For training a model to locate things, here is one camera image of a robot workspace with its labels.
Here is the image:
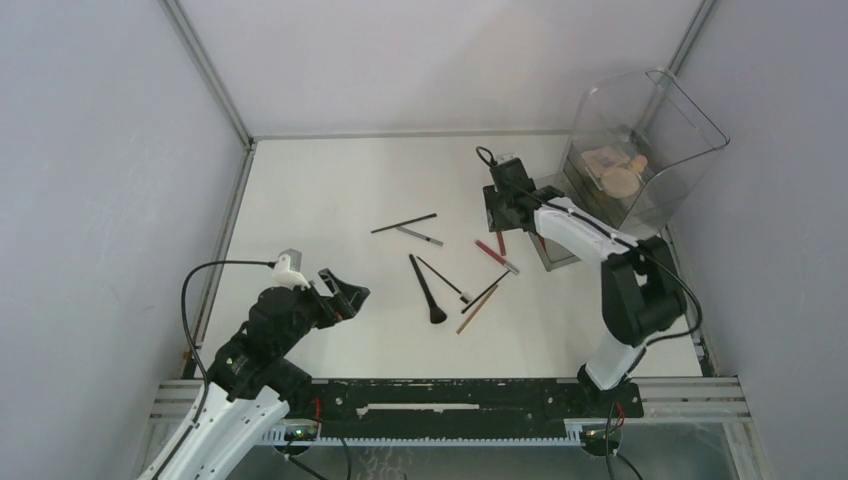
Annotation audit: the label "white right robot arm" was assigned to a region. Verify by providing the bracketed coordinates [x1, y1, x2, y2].
[483, 158, 695, 416]

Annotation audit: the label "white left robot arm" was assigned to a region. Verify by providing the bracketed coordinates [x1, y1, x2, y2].
[140, 269, 370, 479]

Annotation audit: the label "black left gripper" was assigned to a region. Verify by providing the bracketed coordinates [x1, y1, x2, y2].
[275, 268, 369, 356]

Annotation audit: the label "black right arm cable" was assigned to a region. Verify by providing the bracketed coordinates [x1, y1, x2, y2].
[474, 146, 704, 480]

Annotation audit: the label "round beige sponge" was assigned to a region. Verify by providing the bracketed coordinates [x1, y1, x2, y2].
[600, 167, 642, 199]

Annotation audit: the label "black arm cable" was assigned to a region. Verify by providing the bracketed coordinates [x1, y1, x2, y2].
[474, 146, 704, 480]
[148, 260, 278, 480]

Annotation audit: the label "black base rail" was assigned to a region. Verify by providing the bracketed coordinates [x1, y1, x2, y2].
[287, 378, 645, 440]

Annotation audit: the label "thin black angled brush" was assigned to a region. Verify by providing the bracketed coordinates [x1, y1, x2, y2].
[416, 256, 472, 305]

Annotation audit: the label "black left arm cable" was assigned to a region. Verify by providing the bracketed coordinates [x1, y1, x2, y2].
[148, 260, 278, 480]

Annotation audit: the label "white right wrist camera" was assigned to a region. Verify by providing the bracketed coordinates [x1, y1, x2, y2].
[495, 153, 518, 164]

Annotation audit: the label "red glitter lip gloss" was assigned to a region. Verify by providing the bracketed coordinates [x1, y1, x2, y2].
[474, 240, 520, 275]

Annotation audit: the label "beige beauty blender sponge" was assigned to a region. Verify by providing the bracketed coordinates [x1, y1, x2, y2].
[628, 155, 648, 176]

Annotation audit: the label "clear acrylic makeup organizer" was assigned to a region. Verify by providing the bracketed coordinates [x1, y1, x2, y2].
[536, 67, 730, 239]

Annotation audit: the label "large black powder brush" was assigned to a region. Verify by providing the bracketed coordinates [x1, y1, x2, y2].
[408, 254, 448, 325]

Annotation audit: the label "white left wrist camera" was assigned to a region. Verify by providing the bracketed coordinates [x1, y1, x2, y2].
[271, 249, 311, 290]

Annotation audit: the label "black slim liner brush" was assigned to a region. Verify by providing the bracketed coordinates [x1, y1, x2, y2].
[460, 270, 512, 314]

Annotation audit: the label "gold slim pencil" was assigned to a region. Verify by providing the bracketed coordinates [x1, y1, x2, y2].
[456, 285, 499, 335]

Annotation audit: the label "orange-red lip gloss tube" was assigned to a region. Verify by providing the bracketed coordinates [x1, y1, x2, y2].
[496, 231, 507, 258]

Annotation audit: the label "checkered eyeliner pencil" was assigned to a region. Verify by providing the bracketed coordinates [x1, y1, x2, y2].
[395, 226, 444, 247]

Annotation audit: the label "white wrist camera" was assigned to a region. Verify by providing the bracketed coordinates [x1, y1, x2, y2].
[495, 153, 518, 164]
[271, 249, 311, 290]

